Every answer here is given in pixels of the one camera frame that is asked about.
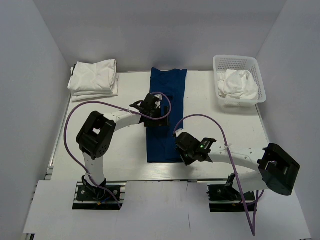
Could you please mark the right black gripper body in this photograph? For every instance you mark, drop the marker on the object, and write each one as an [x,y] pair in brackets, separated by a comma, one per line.
[187,156]

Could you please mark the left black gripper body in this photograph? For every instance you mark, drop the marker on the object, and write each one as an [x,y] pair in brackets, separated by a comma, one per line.
[158,122]

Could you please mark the blue t shirt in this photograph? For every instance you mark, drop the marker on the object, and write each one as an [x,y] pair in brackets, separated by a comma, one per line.
[160,143]

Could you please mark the white t shirt stack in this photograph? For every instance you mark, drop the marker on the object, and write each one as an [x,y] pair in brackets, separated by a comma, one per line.
[93,80]

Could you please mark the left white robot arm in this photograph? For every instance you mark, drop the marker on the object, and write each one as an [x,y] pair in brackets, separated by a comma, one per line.
[96,134]

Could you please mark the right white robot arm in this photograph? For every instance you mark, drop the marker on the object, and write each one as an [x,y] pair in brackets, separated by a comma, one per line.
[271,168]

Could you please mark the crumpled white t shirt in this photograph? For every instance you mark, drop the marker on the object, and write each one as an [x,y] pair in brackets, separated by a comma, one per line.
[237,84]

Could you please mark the white plastic basket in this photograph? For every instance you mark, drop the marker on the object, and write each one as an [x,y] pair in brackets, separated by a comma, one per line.
[223,62]

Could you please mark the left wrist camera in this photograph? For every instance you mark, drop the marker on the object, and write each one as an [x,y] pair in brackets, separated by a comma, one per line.
[147,106]

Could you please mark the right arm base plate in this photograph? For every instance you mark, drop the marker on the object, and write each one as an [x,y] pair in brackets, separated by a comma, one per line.
[222,200]

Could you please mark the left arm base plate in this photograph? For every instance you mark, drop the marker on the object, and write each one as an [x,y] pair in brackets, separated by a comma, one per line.
[85,199]

